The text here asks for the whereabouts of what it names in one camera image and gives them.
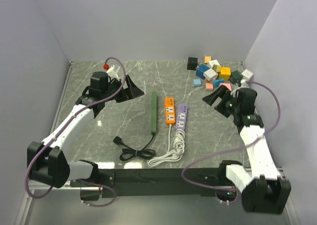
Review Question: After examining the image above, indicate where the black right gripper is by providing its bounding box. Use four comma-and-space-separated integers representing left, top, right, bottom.
203, 85, 241, 118

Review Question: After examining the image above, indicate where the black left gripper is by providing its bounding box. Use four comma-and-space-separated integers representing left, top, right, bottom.
102, 75, 144, 103

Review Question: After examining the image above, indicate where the green power strip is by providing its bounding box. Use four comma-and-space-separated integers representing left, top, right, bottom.
151, 91, 158, 134

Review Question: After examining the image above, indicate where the yellow plug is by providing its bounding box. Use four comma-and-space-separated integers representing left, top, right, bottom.
212, 64, 222, 74
204, 56, 212, 63

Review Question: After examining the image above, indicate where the white plug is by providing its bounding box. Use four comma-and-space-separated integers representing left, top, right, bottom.
203, 68, 218, 81

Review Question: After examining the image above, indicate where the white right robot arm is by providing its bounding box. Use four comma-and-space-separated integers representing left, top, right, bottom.
203, 86, 291, 215

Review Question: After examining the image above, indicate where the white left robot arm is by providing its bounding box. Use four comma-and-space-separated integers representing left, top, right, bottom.
26, 71, 144, 188

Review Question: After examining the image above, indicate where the pink plug cube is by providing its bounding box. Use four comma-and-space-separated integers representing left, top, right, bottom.
219, 83, 232, 91

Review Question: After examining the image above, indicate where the teal plug cube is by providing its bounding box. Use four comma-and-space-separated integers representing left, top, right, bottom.
213, 78, 225, 88

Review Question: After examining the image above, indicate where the dark green plug cube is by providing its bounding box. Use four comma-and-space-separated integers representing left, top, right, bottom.
229, 70, 243, 84

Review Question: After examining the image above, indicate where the yellow plug cube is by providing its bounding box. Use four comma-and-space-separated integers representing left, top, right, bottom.
218, 67, 231, 81

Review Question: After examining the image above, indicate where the white plug cube right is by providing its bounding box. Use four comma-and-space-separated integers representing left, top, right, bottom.
241, 69, 254, 81

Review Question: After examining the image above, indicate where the white plug cube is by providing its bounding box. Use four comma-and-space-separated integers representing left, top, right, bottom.
241, 69, 254, 81
207, 59, 220, 68

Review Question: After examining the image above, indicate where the white plug cube back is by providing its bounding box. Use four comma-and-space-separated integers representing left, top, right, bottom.
207, 59, 220, 68

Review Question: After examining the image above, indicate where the dark blue plug cube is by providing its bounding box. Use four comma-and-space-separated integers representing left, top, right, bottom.
196, 64, 209, 79

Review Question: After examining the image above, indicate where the black plug cube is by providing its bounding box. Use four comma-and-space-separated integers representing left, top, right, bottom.
187, 57, 199, 70

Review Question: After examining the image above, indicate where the orange power strip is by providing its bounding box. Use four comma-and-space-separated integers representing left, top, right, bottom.
164, 97, 176, 125

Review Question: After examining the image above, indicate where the purple power strip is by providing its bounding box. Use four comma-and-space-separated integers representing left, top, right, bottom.
175, 104, 188, 130

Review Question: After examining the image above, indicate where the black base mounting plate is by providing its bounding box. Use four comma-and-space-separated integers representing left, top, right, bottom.
69, 168, 245, 198

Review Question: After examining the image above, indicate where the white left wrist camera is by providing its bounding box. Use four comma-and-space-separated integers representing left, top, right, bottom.
104, 64, 120, 80

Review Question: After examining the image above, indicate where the black power cable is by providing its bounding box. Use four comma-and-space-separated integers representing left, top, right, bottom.
113, 132, 156, 162

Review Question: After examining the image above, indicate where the white coiled cable purple strip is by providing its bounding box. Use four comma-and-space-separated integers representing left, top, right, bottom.
173, 129, 185, 159

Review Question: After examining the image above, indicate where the aluminium rail frame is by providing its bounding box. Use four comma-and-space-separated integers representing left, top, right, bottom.
14, 61, 298, 225

